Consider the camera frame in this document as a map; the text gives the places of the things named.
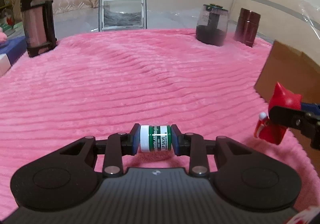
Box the red toy figure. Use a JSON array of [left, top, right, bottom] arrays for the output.
[[254, 82, 302, 145]]

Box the silver picture frame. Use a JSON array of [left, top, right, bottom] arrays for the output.
[[98, 0, 148, 32]]

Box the blue and white box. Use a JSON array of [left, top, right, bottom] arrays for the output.
[[0, 36, 27, 77]]

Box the dark red canister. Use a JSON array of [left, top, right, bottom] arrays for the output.
[[234, 8, 261, 47]]

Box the dark glass jar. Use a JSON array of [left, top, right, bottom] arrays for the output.
[[195, 3, 229, 47]]

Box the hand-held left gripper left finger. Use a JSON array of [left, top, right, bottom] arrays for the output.
[[50, 124, 141, 177]]

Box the pink ribbed fleece blanket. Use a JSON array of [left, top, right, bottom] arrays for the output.
[[0, 28, 315, 217]]

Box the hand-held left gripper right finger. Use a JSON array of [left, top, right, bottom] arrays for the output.
[[171, 124, 262, 177]]

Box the pink thermos flask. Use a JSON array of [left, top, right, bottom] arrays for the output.
[[20, 0, 57, 58]]

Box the brown cardboard box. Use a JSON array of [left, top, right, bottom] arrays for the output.
[[254, 40, 320, 165]]

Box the clear plastic sheet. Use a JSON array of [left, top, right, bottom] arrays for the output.
[[231, 0, 320, 40]]

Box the green lip balm jar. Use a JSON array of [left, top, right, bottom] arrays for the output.
[[139, 125, 173, 153]]

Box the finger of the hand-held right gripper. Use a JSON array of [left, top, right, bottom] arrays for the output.
[[300, 102, 320, 114], [269, 105, 320, 150]]

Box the cluttered wooden shelf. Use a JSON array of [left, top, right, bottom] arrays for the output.
[[0, 0, 25, 37]]

